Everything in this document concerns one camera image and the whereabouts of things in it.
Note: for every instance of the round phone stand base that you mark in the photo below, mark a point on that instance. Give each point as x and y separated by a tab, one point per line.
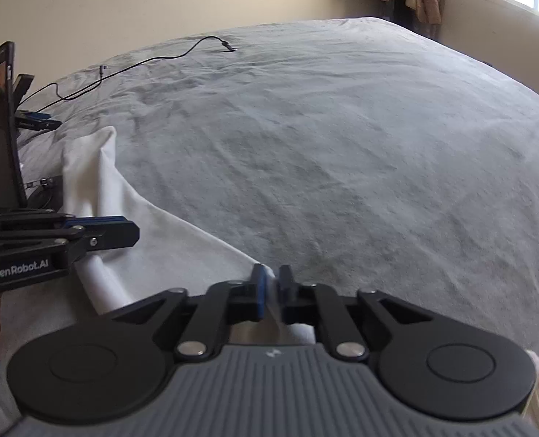
45	193

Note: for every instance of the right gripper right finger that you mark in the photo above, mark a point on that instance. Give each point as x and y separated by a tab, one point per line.
321	307

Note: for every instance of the grey bed sheet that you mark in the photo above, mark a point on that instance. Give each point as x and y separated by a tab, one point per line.
356	151

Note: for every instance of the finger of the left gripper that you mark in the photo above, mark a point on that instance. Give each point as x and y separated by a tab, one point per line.
96	222
111	238

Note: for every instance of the cream Pooh t-shirt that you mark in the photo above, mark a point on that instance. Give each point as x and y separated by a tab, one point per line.
170	252

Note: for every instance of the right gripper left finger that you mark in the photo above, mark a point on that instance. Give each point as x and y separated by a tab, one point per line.
211	316

